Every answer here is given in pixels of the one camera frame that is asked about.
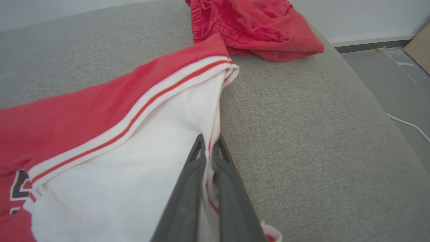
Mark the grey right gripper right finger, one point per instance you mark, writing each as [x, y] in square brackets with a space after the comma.
[235, 208]

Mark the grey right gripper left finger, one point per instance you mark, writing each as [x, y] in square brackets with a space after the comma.
[184, 201]

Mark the red and white jersey shirt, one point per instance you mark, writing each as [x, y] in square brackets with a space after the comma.
[100, 151]

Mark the red shorts with white band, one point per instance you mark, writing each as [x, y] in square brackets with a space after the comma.
[255, 27]

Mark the tan flat board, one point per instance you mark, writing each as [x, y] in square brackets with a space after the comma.
[421, 50]

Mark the dark wall baseboard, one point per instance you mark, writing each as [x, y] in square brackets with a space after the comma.
[369, 45]

